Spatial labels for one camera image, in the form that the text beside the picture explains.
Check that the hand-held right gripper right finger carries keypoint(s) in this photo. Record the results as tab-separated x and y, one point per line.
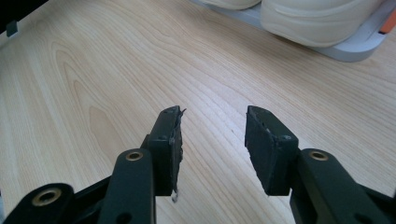
271	155

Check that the cream perforated clog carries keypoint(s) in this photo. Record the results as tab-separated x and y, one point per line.
317	25

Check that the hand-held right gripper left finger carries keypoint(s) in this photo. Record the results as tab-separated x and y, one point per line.
166	149

